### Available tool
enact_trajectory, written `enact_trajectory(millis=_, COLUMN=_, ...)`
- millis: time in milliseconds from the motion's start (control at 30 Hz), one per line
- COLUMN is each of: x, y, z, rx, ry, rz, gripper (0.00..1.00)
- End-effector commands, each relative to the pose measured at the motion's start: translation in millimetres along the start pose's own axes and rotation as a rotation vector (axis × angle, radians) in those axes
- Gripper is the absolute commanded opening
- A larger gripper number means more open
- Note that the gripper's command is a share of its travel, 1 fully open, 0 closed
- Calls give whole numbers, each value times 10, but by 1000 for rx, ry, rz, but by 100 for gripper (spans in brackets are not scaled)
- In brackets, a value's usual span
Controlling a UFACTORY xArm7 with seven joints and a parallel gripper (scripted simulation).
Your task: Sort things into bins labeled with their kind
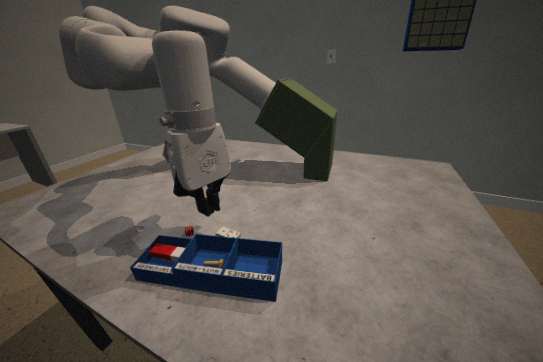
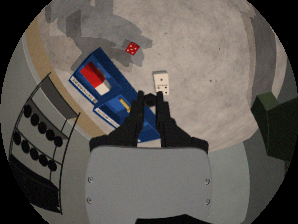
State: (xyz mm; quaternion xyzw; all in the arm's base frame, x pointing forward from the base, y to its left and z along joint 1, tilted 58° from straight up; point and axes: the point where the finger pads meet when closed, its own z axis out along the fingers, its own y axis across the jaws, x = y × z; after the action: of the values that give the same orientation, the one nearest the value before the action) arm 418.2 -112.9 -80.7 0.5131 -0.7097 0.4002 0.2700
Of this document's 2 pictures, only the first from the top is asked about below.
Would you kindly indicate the white domino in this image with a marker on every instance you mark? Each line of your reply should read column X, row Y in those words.
column 226, row 232

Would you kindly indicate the blue three-compartment bin tray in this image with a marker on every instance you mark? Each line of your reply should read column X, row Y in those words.
column 239, row 277

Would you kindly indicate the brass bolt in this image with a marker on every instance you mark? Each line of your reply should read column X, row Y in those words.
column 215, row 263

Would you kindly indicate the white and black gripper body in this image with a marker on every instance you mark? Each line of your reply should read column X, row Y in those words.
column 200, row 156

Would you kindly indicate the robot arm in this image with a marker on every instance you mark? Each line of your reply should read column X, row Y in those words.
column 127, row 63

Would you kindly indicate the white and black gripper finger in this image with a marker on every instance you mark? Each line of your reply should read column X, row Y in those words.
column 212, row 193
column 201, row 201

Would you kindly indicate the red die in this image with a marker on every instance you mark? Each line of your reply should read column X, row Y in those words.
column 189, row 231

